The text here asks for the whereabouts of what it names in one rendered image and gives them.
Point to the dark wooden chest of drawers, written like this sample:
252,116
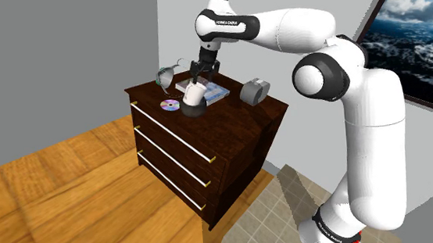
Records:
209,133

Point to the framed cloudy sky picture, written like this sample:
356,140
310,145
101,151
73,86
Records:
417,46

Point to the grey alarm clock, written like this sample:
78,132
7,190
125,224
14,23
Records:
253,91

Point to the shiny compact disc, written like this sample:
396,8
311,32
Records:
170,105

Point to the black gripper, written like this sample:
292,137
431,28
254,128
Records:
206,58

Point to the blue and white book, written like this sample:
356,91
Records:
216,92

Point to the white and black cup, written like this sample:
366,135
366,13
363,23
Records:
194,96

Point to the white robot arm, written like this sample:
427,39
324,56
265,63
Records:
371,98

